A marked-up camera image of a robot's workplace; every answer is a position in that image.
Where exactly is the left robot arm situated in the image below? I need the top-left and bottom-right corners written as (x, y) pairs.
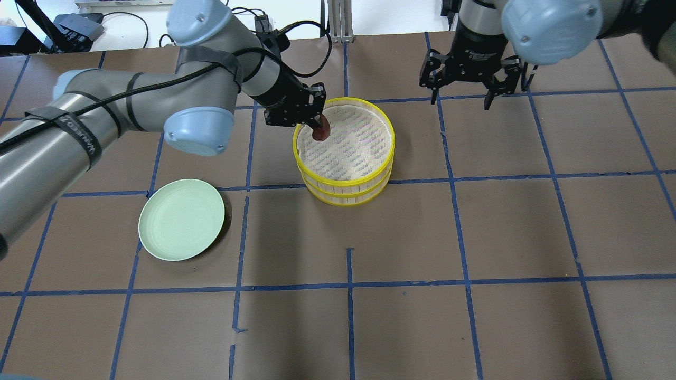
top-left (1, 1), bottom-right (331, 258)

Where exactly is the light green plate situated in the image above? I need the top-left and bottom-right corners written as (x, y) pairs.
top-left (137, 179), bottom-right (226, 262)

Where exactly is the aluminium frame post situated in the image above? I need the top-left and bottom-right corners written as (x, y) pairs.
top-left (326, 0), bottom-right (354, 44)

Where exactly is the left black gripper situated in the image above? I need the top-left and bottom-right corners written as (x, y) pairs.
top-left (253, 74), bottom-right (327, 129)

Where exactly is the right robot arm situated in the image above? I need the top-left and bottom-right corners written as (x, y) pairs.
top-left (419, 1), bottom-right (675, 110)

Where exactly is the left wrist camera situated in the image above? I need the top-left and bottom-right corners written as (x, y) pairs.
top-left (254, 15), bottom-right (290, 57)

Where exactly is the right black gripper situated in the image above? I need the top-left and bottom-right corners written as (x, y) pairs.
top-left (419, 26), bottom-right (522, 110)

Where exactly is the yellow steamer layer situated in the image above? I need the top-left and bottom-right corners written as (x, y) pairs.
top-left (292, 97), bottom-right (396, 187)
top-left (299, 163), bottom-right (393, 207)

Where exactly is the red-brown bun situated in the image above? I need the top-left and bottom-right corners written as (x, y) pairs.
top-left (312, 115), bottom-right (331, 141)

